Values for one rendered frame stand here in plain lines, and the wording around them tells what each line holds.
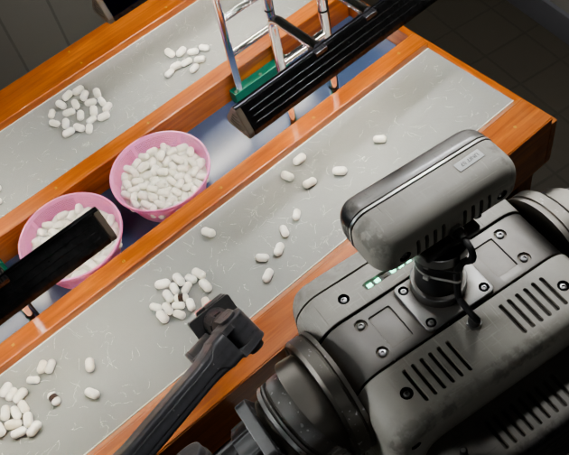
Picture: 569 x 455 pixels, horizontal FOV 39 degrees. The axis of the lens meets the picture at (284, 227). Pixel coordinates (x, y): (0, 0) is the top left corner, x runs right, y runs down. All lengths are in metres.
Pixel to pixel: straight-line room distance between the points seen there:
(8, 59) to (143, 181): 1.50
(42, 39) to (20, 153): 1.24
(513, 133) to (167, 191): 0.88
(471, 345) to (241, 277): 1.00
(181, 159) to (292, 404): 1.27
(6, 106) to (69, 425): 1.02
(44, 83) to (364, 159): 0.98
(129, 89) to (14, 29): 1.17
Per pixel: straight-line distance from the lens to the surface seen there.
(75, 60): 2.50
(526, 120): 2.10
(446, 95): 2.19
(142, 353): 1.86
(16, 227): 2.16
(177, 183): 2.10
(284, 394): 0.97
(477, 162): 0.88
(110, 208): 2.10
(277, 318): 1.79
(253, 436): 0.98
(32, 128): 2.40
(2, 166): 2.34
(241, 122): 1.72
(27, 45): 3.53
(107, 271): 1.97
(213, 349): 1.46
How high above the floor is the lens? 2.32
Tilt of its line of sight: 54 degrees down
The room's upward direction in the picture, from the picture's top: 14 degrees counter-clockwise
